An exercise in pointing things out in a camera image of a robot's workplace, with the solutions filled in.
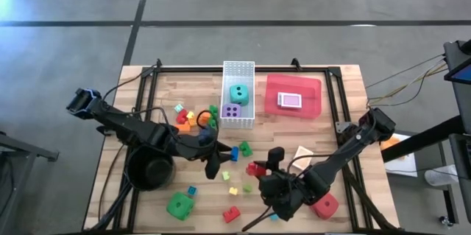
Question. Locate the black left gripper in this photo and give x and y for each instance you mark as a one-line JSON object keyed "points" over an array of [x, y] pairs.
{"points": [[195, 152]]}

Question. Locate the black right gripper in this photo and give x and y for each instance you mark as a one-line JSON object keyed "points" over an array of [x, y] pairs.
{"points": [[279, 194]]}

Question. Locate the red two-stud toy block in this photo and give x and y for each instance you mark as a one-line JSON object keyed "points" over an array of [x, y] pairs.
{"points": [[232, 216], [254, 170], [181, 117]]}

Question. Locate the orange sloped toy block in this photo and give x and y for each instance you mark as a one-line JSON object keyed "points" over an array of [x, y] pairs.
{"points": [[204, 117], [184, 127]]}

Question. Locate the long green toy block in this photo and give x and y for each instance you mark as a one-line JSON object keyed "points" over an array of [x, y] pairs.
{"points": [[213, 111]]}

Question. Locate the purple foam die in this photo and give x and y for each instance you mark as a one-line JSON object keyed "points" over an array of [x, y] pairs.
{"points": [[232, 111]]}

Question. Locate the red-backed card deck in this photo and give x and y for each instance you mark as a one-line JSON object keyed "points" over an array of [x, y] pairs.
{"points": [[292, 100]]}

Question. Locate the small mint toy brick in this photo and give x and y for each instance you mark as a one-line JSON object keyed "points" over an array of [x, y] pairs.
{"points": [[178, 108]]}

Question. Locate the teal foam die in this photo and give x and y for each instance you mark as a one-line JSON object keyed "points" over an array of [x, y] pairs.
{"points": [[240, 98]]}

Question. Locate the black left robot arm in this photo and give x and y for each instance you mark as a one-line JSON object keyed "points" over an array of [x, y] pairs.
{"points": [[125, 124]]}

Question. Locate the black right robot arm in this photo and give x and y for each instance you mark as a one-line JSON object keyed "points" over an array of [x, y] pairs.
{"points": [[342, 154]]}

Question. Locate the large blue toy block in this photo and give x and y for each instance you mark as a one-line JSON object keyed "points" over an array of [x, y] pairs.
{"points": [[234, 155]]}

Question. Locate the small pale green toy brick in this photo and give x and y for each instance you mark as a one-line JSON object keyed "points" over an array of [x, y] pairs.
{"points": [[225, 176]]}

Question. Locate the short green toy block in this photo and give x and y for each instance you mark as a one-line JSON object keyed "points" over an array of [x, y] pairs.
{"points": [[246, 149]]}

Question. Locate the small pale yellow toy brick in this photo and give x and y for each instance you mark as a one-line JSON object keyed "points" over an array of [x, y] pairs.
{"points": [[233, 191]]}

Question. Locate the small lime green toy brick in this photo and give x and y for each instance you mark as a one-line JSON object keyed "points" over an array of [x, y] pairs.
{"points": [[247, 188]]}

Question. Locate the small blue toy brick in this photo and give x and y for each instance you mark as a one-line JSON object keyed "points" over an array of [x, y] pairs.
{"points": [[192, 191], [274, 217]]}

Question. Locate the clear plastic bin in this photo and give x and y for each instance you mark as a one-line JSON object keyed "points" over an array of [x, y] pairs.
{"points": [[193, 106]]}

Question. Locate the green foam die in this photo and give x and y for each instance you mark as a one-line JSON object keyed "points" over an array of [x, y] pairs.
{"points": [[173, 209]]}

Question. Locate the black bucket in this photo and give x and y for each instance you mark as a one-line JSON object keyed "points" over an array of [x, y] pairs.
{"points": [[151, 170]]}

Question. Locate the pink plastic tray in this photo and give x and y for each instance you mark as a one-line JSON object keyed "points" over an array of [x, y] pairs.
{"points": [[309, 95]]}

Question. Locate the red foam die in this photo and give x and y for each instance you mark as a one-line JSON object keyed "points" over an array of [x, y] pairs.
{"points": [[331, 211]]}

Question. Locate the white perforated basket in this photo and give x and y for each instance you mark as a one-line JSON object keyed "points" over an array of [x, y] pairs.
{"points": [[239, 73]]}

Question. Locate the small orange object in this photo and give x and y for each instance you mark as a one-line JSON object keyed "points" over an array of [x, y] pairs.
{"points": [[391, 143]]}

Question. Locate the white paper sheet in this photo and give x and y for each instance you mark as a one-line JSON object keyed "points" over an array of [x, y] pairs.
{"points": [[403, 161]]}

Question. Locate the black equipment stand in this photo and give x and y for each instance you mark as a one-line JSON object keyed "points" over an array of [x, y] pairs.
{"points": [[423, 137]]}

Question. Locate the dark grey side table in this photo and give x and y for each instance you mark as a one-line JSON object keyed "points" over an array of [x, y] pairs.
{"points": [[22, 150]]}

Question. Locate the black laptop with blue screen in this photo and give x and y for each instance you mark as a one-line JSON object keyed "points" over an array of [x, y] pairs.
{"points": [[460, 74]]}

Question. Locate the silver metal bracket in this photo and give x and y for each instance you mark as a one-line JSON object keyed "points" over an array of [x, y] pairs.
{"points": [[342, 126]]}

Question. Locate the black table frame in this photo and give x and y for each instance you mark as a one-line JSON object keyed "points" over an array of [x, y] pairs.
{"points": [[191, 69]]}

